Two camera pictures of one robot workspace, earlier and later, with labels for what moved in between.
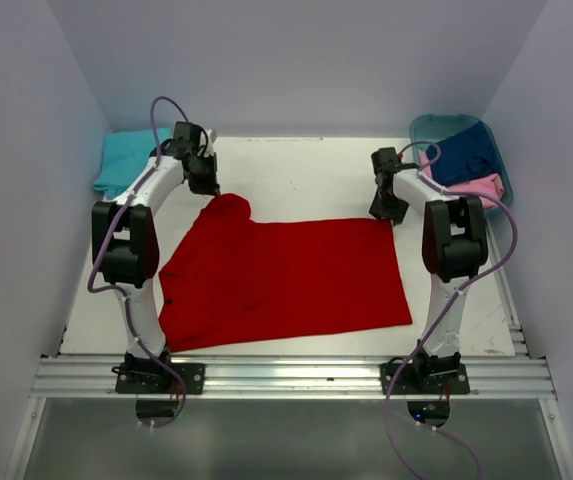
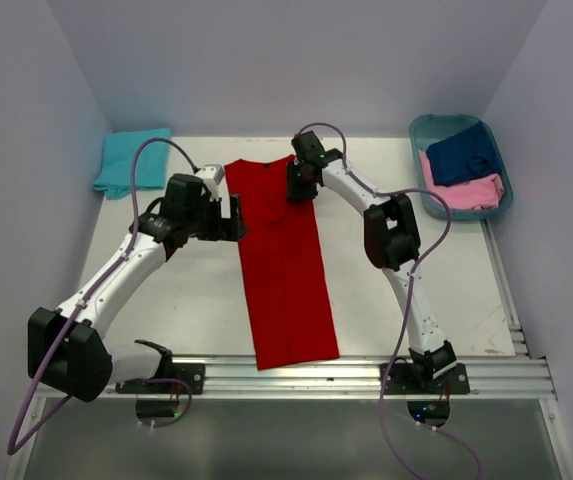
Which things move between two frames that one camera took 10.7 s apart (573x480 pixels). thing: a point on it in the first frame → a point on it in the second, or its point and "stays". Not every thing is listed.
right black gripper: x=397 y=214 → x=293 y=191
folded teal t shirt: x=124 y=154 stays
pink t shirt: x=491 y=185 stays
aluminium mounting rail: x=293 y=378 stays
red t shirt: x=239 y=280 → x=285 y=267
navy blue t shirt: x=465 y=156 stays
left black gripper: x=209 y=187 → x=224 y=228
